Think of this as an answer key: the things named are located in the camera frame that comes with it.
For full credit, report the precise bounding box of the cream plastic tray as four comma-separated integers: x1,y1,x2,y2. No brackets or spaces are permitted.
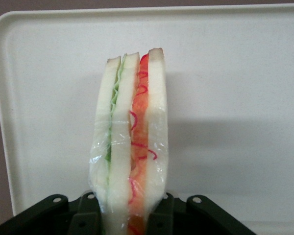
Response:
0,3,294,231

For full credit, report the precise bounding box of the triangle sandwich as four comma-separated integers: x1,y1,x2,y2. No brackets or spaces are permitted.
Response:
87,47,169,235

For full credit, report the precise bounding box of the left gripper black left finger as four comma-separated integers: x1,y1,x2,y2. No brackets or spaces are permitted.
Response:
67,191,106,235

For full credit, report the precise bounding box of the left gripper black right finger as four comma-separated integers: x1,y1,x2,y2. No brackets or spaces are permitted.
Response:
147,192,175,235

